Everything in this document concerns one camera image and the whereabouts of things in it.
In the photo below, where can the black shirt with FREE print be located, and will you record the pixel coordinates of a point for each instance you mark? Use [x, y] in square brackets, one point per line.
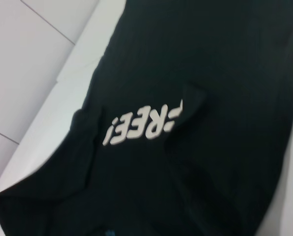
[210, 73]

